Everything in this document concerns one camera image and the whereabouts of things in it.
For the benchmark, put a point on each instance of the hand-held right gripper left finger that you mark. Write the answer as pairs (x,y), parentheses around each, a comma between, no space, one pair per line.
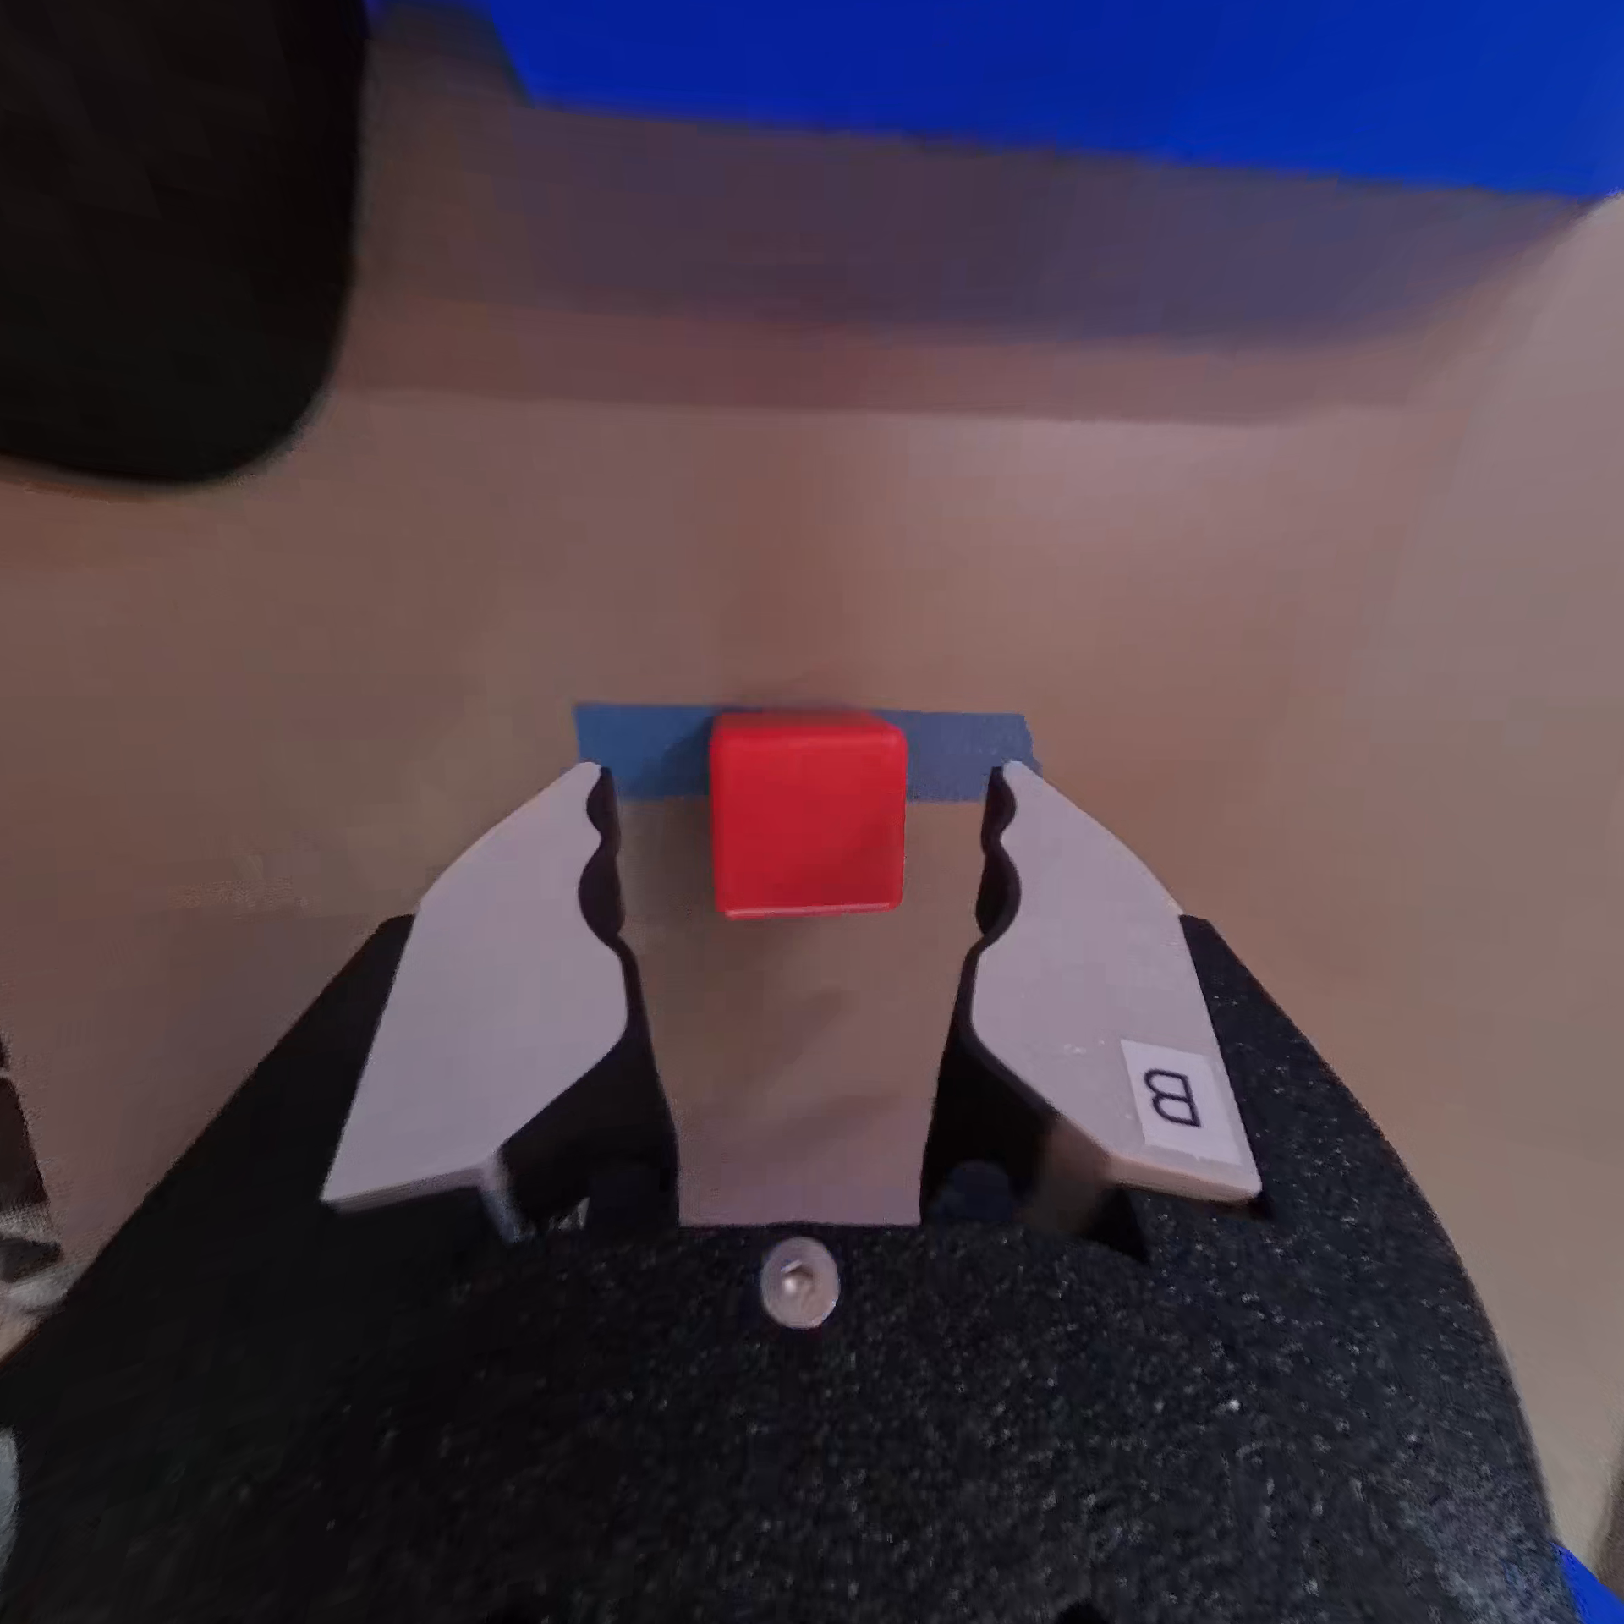
(471,1029)

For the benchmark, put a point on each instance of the blue plastic bin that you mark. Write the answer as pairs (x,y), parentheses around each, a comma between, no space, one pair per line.
(1016,78)

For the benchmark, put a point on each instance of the red foam cube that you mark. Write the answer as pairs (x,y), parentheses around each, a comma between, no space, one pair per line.
(809,819)

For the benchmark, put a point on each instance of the black textured armrest pad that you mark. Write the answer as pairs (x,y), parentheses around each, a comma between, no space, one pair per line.
(154,229)

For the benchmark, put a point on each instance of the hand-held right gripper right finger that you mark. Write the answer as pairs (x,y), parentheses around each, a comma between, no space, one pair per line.
(1118,1016)

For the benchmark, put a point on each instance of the blue tape strip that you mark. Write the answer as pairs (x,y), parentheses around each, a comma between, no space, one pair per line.
(635,749)

